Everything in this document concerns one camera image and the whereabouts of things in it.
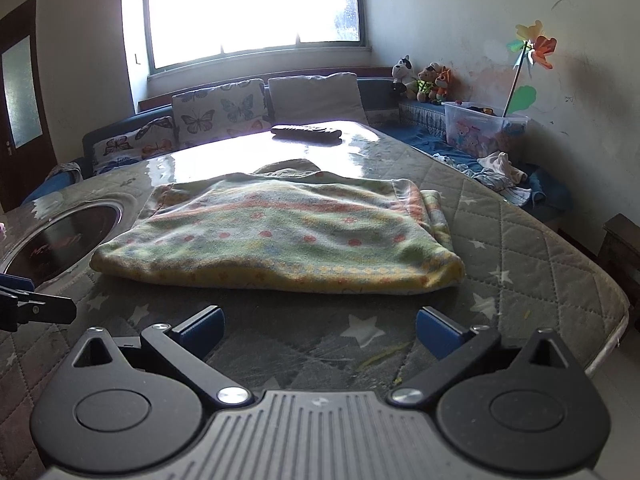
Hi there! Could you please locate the colourful paper pinwheel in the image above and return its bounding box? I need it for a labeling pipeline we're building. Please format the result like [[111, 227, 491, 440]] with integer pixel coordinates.
[[502, 20, 557, 118]]

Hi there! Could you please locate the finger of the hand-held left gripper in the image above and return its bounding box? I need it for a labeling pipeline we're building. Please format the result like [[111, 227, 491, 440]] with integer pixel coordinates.
[[0, 272, 35, 292], [0, 287, 77, 332]]

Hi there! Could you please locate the green printed garment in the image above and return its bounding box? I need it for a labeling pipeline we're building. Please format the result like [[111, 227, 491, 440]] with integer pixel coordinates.
[[90, 158, 466, 295]]

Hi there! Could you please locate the clear plastic toy box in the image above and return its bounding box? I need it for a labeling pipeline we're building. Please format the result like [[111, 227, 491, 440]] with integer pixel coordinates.
[[441, 101, 530, 158]]

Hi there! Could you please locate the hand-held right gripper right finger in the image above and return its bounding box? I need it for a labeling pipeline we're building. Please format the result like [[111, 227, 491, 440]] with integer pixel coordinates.
[[389, 305, 571, 408]]

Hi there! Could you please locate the dark wooden furniture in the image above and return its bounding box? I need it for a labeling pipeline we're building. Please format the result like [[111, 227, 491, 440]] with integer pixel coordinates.
[[597, 214, 640, 311]]

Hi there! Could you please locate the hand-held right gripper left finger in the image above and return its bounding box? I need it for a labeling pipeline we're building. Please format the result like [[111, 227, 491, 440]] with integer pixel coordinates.
[[72, 305, 253, 408]]

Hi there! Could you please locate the orange fox plush toy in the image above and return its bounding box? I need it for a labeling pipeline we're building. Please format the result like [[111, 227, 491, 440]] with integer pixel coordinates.
[[434, 67, 453, 105]]

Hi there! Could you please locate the black remote control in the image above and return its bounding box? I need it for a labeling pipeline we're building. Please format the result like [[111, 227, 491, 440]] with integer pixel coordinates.
[[271, 124, 343, 145]]

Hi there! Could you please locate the blue blanket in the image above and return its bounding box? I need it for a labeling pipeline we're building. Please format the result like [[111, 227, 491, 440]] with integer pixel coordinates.
[[47, 162, 86, 193]]

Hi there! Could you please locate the plain white cushion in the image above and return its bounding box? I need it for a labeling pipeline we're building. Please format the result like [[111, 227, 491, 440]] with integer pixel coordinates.
[[267, 72, 370, 126]]

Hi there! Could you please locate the dark wooden door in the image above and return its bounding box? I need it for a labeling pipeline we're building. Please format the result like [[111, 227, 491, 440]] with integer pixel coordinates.
[[0, 0, 58, 213]]

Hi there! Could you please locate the blue sofa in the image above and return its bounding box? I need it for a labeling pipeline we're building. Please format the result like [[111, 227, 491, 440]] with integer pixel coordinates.
[[45, 77, 573, 221]]

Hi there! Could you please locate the pile of light clothes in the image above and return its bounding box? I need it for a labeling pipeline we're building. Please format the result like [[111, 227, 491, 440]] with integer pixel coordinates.
[[435, 151, 533, 206]]

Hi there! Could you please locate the black and white plush toy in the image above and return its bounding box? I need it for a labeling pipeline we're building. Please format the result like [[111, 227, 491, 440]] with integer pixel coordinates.
[[391, 55, 418, 100]]

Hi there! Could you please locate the brown bear plush toy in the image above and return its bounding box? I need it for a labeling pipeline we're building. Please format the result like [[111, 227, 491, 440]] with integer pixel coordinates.
[[416, 62, 441, 103]]

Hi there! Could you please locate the round built-in hob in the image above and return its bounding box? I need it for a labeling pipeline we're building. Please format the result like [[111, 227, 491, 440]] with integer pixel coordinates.
[[0, 199, 123, 291]]

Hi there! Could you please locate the square butterfly print cushion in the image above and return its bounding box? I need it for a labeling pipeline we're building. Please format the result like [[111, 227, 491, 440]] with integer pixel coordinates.
[[171, 79, 268, 148]]

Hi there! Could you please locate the window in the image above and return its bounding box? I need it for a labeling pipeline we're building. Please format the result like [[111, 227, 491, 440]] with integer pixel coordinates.
[[122, 0, 373, 78]]

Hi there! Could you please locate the grey quilted star table cover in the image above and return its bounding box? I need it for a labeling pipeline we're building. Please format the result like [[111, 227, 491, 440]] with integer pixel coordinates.
[[0, 120, 631, 441]]

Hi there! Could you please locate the long butterfly print cushion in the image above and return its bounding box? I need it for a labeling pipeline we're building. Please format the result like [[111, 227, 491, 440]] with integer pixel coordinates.
[[92, 116, 181, 176]]

